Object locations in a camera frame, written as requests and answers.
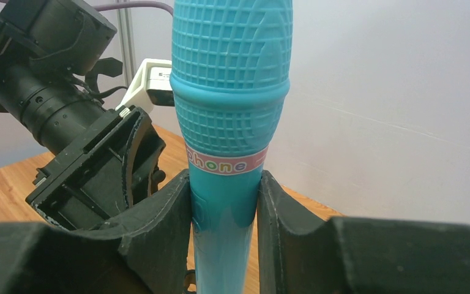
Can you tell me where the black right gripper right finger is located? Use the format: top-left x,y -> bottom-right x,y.
256,171 -> 470,293

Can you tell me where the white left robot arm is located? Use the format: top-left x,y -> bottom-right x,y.
0,1 -> 165,230

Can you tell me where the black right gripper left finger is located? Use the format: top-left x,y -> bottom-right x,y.
0,170 -> 192,293

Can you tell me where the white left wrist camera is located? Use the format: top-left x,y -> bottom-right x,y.
115,58 -> 174,113

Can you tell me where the blue toy microphone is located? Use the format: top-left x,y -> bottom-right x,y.
170,1 -> 293,293

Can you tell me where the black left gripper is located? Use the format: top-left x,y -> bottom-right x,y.
25,107 -> 166,230

